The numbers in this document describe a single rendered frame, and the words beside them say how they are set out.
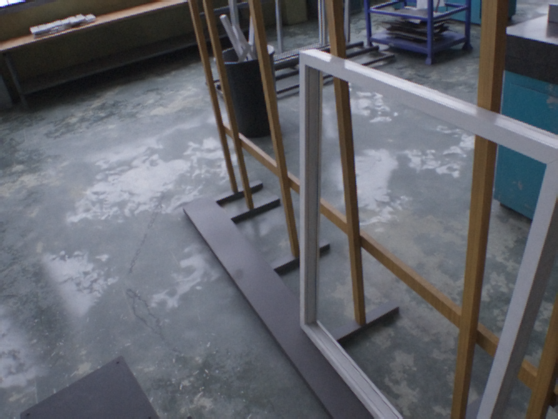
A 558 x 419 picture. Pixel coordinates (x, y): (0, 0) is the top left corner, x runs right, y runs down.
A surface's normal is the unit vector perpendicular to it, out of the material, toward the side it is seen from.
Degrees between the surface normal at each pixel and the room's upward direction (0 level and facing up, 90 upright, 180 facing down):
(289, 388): 0
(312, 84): 90
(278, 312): 0
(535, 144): 82
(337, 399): 0
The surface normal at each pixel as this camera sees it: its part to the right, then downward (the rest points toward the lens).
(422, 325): -0.15, -0.84
